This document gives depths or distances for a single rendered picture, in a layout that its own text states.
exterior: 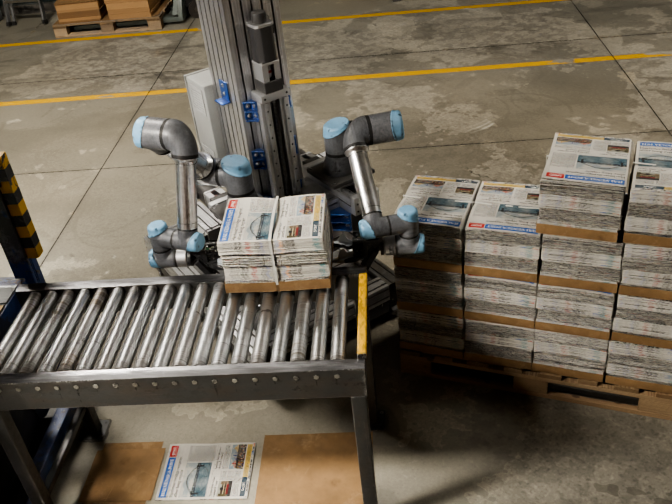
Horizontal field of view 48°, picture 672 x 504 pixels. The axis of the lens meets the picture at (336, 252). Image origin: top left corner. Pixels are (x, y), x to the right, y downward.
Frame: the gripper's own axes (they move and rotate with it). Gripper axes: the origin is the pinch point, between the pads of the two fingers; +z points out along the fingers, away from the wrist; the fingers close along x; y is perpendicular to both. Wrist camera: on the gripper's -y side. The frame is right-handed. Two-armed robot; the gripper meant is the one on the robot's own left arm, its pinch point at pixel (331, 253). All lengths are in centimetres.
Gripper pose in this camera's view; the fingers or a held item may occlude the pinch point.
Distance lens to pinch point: 285.2
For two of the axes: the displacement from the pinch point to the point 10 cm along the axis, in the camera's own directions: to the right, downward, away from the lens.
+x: -0.3, 5.8, -8.2
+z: -10.0, 0.6, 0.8
